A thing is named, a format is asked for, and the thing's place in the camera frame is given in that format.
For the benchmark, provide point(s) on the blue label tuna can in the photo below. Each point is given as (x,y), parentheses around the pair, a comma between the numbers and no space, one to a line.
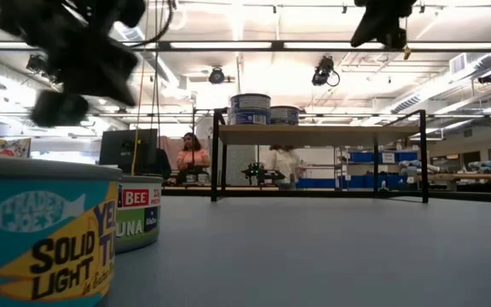
(250,117)
(250,102)

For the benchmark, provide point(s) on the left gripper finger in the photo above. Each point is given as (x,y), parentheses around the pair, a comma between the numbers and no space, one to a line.
(60,109)
(100,70)

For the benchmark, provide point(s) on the wooden shelf with black legs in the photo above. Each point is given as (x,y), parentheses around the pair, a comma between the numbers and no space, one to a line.
(313,135)

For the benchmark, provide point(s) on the wooden workbench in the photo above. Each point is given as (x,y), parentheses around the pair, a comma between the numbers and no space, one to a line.
(463,176)

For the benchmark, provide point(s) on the black overhead rig beam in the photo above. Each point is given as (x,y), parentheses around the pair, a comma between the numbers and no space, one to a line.
(277,44)

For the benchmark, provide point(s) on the person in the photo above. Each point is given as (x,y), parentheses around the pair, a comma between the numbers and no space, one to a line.
(286,164)
(192,158)

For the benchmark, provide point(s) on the small yellow tag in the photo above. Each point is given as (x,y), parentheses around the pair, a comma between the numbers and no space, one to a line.
(406,53)

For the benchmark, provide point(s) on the blue storage bin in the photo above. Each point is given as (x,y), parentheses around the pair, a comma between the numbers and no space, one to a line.
(407,156)
(360,157)

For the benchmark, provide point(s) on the floral patterned box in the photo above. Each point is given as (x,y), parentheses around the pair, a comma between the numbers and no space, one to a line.
(0,147)

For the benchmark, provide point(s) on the teal Trader Joe's tuna can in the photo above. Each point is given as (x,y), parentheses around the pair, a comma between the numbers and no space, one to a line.
(36,234)

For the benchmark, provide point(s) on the black monitor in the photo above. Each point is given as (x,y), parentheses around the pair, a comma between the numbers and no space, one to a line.
(128,151)

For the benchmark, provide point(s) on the long blue cabinet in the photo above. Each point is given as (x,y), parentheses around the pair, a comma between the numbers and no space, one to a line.
(356,182)

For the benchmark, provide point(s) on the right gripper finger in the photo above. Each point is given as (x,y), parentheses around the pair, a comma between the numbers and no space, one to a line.
(371,27)
(396,36)

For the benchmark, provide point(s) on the black metal table frame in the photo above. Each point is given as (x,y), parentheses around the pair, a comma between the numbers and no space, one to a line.
(463,196)

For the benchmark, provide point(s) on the small black background robot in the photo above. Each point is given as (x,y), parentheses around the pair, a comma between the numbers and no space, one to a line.
(262,172)

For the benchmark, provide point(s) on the silver ventilation duct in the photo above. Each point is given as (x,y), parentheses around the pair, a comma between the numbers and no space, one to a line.
(463,68)

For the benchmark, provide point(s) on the green Bumble Bee tuna can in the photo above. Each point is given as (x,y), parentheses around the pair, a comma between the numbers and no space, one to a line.
(139,221)

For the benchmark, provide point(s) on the pink cloth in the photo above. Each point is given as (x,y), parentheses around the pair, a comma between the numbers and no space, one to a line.
(171,149)

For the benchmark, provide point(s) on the black ceiling dome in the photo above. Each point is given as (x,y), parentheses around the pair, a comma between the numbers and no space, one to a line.
(488,77)

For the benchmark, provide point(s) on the silver-lidded tuna can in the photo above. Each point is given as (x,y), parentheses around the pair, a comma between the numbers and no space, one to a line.
(284,111)
(284,120)

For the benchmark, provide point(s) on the round black ceiling device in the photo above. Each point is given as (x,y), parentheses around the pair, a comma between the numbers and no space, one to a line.
(216,76)

